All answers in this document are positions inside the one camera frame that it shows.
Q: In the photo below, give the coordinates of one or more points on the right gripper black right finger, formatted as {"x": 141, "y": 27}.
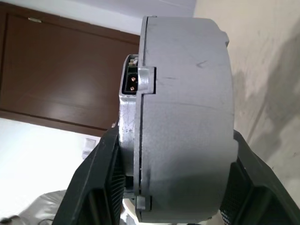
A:
{"x": 257, "y": 187}

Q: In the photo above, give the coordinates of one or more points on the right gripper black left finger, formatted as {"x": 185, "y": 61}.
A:
{"x": 93, "y": 182}

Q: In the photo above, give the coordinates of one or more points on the grey motor cover with circuit board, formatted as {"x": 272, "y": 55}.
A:
{"x": 127, "y": 117}

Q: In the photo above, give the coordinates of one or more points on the grey motor housing with copper windings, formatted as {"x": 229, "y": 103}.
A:
{"x": 187, "y": 93}

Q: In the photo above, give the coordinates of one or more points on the white plastic bag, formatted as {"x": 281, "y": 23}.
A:
{"x": 35, "y": 206}

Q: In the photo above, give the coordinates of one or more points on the brown wooden door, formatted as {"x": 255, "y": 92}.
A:
{"x": 58, "y": 70}

